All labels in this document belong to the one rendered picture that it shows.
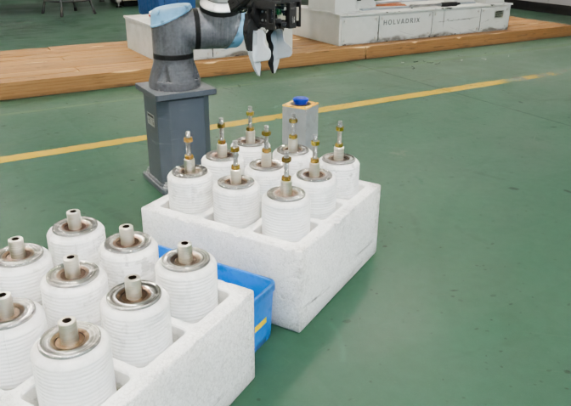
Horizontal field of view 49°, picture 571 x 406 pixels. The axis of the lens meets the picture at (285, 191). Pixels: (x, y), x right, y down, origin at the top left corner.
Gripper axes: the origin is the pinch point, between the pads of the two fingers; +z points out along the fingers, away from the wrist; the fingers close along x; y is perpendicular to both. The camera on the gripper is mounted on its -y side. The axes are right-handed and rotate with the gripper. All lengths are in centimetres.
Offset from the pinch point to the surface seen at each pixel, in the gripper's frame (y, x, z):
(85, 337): 33, -58, 21
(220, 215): 4.9, -15.9, 27.0
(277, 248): 20.2, -14.2, 29.0
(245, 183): 6.3, -10.5, 21.2
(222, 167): -6.9, -6.4, 22.4
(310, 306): 23.8, -8.5, 42.5
